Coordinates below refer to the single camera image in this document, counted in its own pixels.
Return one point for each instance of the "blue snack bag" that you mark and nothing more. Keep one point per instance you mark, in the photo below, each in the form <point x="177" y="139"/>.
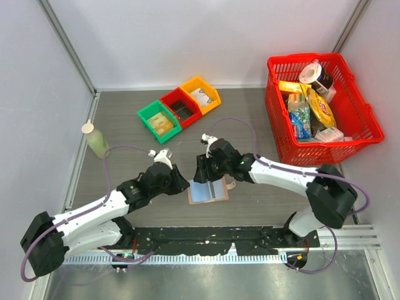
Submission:
<point x="299" y="115"/>

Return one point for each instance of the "yellow snack packet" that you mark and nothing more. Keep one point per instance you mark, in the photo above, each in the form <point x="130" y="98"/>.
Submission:
<point x="293" y="87"/>

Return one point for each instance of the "white card with black stripe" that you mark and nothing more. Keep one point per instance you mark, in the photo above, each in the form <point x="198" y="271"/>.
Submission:
<point x="218" y="190"/>

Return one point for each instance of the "white slotted cable duct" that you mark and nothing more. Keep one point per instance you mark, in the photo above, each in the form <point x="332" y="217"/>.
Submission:
<point x="98" y="258"/>

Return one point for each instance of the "yellow cards in green bin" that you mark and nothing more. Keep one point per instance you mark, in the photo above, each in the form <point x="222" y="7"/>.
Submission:
<point x="160" y="123"/>

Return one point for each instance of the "red storage bin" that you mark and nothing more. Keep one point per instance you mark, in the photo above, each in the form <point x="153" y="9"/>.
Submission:
<point x="179" y="94"/>

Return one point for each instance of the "green liquid squeeze bottle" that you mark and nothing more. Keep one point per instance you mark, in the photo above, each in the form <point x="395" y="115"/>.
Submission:
<point x="95" y="139"/>

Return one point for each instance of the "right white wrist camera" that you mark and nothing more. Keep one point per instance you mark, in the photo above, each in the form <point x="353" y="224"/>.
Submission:
<point x="208" y="140"/>

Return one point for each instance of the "white small box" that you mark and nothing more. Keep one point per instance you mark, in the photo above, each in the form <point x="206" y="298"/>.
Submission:
<point x="329" y="135"/>

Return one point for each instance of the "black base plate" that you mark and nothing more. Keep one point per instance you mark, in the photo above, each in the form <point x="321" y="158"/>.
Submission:
<point x="213" y="241"/>

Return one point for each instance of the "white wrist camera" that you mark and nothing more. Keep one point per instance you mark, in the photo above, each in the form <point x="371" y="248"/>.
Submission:
<point x="163" y="156"/>
<point x="208" y="140"/>

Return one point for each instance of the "grey patterned card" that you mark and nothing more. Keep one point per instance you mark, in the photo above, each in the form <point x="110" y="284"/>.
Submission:
<point x="204" y="100"/>
<point x="196" y="93"/>

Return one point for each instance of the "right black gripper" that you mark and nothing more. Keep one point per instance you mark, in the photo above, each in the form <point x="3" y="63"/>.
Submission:
<point x="202" y="176"/>

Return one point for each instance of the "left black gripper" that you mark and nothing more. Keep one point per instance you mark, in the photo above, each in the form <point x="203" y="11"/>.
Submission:
<point x="180" y="182"/>

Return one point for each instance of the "red plastic shopping basket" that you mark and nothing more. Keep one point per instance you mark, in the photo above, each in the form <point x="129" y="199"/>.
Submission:
<point x="354" y="116"/>

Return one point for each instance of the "yellow storage bin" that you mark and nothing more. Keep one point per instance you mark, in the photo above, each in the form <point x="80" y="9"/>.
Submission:
<point x="199" y="82"/>

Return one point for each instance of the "tan leather card holder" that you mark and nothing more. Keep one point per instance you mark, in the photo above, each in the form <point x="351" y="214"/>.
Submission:
<point x="200" y="193"/>

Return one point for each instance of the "yellow chips bag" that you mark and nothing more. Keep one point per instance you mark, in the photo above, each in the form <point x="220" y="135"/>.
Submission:
<point x="320" y="108"/>

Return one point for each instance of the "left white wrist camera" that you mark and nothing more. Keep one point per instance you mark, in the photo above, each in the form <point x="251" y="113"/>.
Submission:
<point x="163" y="156"/>

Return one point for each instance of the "dark labelled can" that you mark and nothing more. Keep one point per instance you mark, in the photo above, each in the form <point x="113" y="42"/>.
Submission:
<point x="323" y="81"/>

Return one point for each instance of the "black cards in red bin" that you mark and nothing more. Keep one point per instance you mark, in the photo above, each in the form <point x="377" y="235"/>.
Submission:
<point x="181" y="110"/>

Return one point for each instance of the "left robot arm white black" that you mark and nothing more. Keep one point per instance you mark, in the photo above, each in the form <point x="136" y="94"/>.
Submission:
<point x="49" y="240"/>

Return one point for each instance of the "green storage bin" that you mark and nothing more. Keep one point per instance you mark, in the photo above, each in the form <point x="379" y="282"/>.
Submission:
<point x="154" y="108"/>

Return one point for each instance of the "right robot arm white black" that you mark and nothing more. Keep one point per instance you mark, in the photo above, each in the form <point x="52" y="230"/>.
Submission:
<point x="330" y="196"/>

